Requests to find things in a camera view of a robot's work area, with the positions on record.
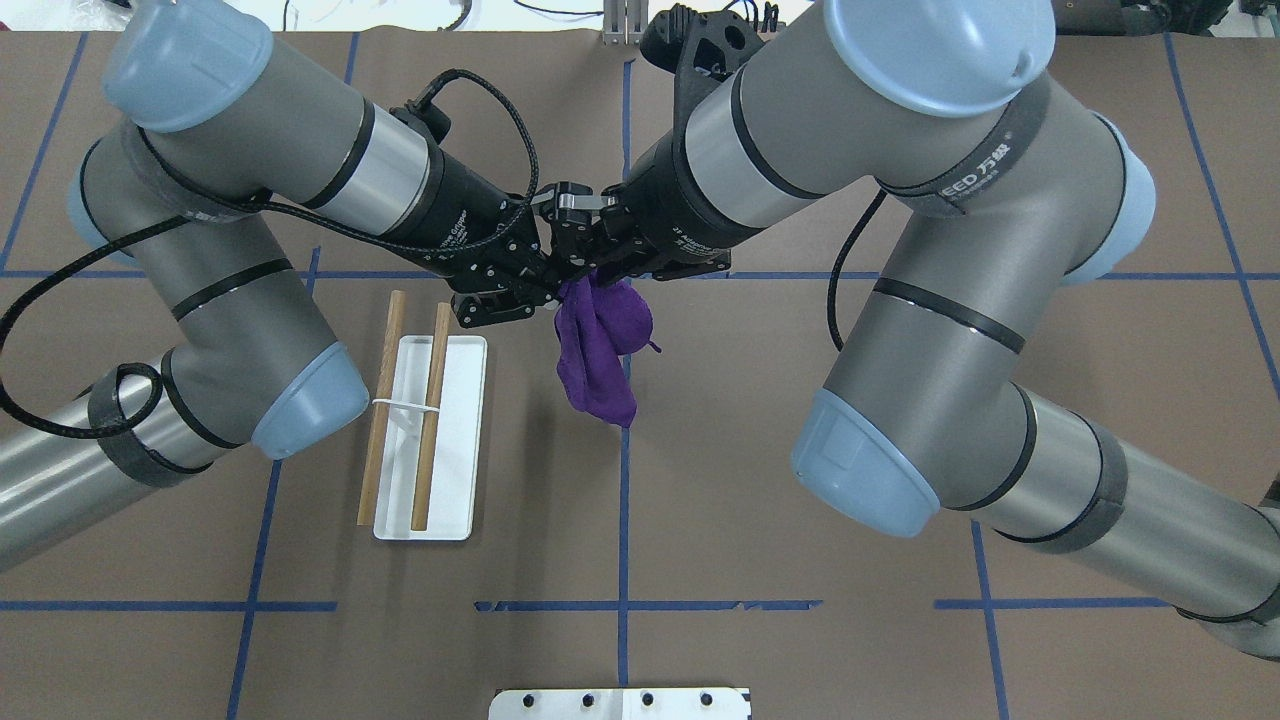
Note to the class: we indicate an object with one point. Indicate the wooden rack bar inner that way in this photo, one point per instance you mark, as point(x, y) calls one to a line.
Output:
point(430, 419)

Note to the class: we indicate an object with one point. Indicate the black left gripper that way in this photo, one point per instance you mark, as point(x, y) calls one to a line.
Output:
point(468, 218)

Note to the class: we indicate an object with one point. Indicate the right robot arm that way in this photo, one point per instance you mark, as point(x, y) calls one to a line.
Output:
point(1015, 189)

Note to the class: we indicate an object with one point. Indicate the aluminium frame post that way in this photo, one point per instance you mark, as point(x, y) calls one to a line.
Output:
point(624, 22)

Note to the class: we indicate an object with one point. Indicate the white rack base tray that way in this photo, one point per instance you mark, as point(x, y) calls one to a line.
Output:
point(453, 485)

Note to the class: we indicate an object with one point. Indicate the purple towel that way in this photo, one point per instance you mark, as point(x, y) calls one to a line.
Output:
point(596, 325)

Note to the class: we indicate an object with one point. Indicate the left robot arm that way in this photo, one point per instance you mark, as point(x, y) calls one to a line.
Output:
point(221, 122)

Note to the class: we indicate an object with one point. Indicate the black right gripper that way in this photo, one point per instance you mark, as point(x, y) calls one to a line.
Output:
point(668, 215)

